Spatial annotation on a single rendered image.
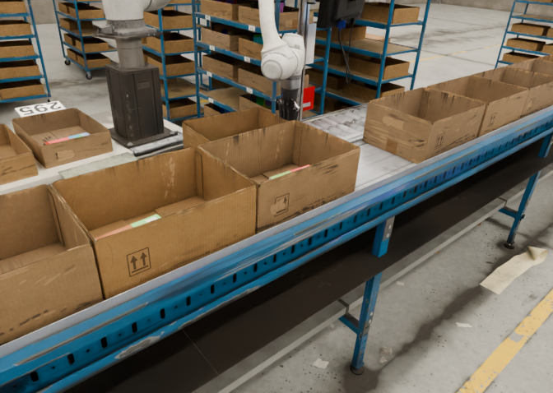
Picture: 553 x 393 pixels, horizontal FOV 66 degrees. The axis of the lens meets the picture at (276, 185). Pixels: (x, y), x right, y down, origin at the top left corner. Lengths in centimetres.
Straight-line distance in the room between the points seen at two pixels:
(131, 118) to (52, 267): 124
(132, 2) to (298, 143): 93
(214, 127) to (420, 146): 87
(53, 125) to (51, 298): 146
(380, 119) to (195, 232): 97
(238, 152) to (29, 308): 73
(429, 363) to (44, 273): 166
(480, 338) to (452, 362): 23
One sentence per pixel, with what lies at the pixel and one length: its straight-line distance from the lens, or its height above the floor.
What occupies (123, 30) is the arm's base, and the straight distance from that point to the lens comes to 196.
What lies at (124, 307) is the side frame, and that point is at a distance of 93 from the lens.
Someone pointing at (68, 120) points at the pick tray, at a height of 79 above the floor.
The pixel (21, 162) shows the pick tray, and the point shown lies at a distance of 185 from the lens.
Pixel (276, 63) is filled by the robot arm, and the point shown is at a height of 120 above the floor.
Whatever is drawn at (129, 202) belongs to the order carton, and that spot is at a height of 93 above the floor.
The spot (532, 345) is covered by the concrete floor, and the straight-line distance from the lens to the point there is 241.
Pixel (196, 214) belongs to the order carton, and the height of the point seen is 103.
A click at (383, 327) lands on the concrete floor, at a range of 219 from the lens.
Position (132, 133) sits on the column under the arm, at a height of 80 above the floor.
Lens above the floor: 154
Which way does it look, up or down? 29 degrees down
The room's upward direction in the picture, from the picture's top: 3 degrees clockwise
